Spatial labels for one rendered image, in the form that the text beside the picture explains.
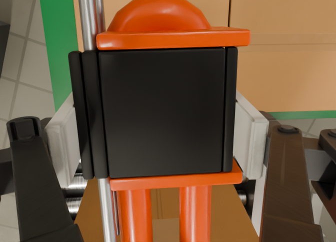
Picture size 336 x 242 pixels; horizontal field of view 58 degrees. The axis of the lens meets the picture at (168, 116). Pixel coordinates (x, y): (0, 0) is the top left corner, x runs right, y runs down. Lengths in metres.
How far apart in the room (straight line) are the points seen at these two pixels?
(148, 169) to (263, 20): 0.75
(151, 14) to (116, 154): 0.07
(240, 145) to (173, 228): 0.11
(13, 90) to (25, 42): 0.23
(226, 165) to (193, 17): 0.08
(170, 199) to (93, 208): 0.19
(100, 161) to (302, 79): 0.83
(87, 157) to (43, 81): 1.32
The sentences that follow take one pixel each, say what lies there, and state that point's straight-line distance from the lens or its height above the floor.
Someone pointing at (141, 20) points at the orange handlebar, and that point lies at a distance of 0.16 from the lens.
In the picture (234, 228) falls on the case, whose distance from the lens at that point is 0.72.
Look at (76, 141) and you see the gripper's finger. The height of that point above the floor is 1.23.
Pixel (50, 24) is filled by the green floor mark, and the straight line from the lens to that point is 1.42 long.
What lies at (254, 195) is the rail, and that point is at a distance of 1.00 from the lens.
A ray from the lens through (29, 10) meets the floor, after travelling 1.45.
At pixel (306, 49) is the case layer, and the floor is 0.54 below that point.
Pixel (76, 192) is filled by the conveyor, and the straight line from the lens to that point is 1.08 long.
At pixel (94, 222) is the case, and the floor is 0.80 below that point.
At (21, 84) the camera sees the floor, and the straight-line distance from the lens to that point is 1.51.
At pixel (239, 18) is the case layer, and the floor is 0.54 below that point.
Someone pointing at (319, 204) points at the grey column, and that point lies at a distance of 1.95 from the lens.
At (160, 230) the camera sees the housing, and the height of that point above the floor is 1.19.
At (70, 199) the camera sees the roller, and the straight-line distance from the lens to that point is 1.05.
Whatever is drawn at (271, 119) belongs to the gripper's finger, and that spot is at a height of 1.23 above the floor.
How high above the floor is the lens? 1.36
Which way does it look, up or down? 69 degrees down
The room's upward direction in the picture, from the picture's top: 169 degrees clockwise
